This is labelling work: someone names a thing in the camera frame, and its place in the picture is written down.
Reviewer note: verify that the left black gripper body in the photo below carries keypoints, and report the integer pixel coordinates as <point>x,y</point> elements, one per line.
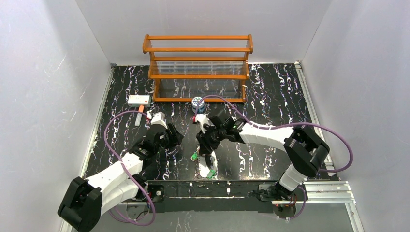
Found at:
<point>174,137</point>

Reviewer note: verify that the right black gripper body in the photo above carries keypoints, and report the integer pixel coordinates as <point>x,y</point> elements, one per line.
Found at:
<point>205,147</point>

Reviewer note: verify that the large silver carabiner keyring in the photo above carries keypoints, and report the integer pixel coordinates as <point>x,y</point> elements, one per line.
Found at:
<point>206,163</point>

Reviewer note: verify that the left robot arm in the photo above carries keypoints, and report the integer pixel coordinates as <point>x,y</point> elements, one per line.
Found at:
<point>87,199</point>

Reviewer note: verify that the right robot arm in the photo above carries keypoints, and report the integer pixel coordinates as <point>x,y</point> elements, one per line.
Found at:
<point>306,150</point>

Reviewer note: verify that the orange white tube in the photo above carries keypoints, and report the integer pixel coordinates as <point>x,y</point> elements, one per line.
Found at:
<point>139,115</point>

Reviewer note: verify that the blue round jar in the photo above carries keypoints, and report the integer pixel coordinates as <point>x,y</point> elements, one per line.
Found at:
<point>197,105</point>

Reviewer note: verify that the white red small box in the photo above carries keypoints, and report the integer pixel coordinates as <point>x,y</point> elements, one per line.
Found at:
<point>138,100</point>

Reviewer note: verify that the orange wooden shelf rack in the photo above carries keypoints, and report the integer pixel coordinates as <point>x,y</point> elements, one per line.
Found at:
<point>186,66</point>

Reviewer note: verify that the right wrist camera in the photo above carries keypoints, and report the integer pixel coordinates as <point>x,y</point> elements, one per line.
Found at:
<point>203,121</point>

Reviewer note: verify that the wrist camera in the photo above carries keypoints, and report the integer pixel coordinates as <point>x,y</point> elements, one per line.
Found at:
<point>203,121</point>
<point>159,119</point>

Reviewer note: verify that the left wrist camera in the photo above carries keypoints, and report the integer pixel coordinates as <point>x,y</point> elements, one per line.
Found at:
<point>159,119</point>

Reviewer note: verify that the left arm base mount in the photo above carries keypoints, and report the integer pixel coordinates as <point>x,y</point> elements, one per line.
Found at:
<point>155,192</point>

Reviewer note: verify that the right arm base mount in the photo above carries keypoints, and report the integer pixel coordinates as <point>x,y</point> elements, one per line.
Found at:
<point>283,196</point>

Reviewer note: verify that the aluminium frame rail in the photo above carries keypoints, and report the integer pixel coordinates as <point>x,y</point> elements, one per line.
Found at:
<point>316,191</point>

